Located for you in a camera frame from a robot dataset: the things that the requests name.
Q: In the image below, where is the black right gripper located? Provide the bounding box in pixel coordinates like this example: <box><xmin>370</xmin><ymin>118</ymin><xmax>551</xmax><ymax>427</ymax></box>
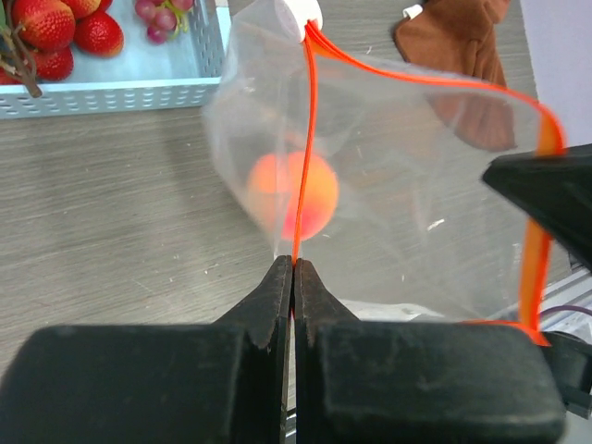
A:
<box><xmin>541</xmin><ymin>331</ymin><xmax>591</xmax><ymax>419</ymax></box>

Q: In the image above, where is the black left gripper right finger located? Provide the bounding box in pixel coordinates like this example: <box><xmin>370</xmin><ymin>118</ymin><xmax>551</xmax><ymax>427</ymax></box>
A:
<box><xmin>293</xmin><ymin>260</ymin><xmax>565</xmax><ymax>443</ymax></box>

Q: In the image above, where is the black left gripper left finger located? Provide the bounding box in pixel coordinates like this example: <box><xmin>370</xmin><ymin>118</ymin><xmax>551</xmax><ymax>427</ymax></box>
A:
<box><xmin>1</xmin><ymin>256</ymin><xmax>293</xmax><ymax>443</ymax></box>

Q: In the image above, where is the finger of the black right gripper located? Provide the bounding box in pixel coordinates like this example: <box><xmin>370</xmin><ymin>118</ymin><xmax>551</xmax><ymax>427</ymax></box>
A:
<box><xmin>482</xmin><ymin>144</ymin><xmax>591</xmax><ymax>269</ymax></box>

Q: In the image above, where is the clear zip top bag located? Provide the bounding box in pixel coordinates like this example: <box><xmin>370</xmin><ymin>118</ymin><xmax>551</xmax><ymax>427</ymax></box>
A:
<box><xmin>205</xmin><ymin>1</ymin><xmax>565</xmax><ymax>343</ymax></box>

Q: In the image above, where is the orange peach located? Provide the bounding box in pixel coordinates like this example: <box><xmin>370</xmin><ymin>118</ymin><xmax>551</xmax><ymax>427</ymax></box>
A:
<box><xmin>247</xmin><ymin>151</ymin><xmax>339</xmax><ymax>242</ymax></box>

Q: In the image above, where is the light blue plastic basket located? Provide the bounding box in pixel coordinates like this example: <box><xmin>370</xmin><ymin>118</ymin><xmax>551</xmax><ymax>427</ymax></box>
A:
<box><xmin>1</xmin><ymin>1</ymin><xmax>231</xmax><ymax>119</ymax></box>

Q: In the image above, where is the brown cloth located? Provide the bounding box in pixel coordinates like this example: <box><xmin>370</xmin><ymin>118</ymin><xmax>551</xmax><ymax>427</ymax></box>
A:
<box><xmin>392</xmin><ymin>0</ymin><xmax>516</xmax><ymax>152</ymax></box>

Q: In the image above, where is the purple grape bunch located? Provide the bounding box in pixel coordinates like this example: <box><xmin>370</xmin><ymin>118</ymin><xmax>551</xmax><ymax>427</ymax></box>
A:
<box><xmin>134</xmin><ymin>0</ymin><xmax>195</xmax><ymax>44</ymax></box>

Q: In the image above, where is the red strawberry cluster with leaves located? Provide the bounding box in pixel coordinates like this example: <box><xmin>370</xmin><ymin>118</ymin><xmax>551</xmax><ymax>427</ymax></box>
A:
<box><xmin>1</xmin><ymin>0</ymin><xmax>124</xmax><ymax>97</ymax></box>

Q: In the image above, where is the aluminium front rail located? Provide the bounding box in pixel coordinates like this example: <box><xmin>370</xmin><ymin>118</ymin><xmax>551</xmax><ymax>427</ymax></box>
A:
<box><xmin>540</xmin><ymin>269</ymin><xmax>591</xmax><ymax>342</ymax></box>

